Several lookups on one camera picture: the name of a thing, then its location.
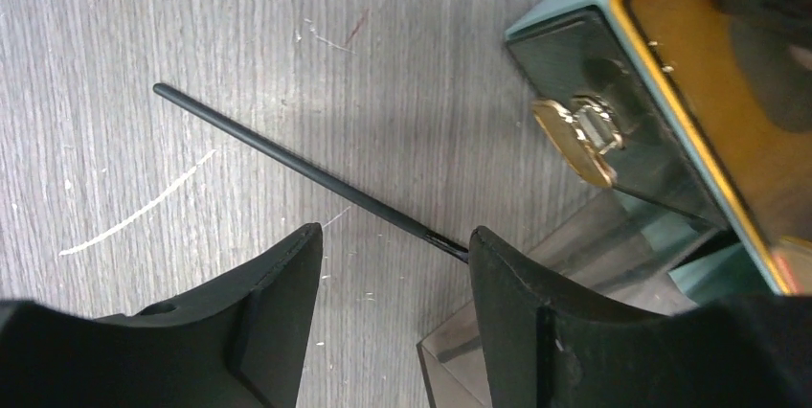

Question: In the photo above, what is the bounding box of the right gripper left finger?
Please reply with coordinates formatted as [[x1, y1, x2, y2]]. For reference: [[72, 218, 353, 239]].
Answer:
[[1, 223, 323, 407]]

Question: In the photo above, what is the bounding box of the black makeup pencil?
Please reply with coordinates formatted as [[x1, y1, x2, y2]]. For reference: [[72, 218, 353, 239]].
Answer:
[[152, 82, 469, 263]]

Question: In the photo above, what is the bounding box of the clear bottom drawer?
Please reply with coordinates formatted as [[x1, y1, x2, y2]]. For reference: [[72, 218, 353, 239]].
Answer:
[[417, 191, 736, 407]]

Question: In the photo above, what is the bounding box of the orange drawer organizer box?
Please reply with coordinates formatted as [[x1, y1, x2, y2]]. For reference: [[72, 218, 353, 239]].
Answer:
[[505, 0, 811, 295]]

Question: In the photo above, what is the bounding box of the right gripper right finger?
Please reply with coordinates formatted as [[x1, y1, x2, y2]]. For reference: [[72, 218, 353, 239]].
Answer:
[[467, 225, 812, 408]]

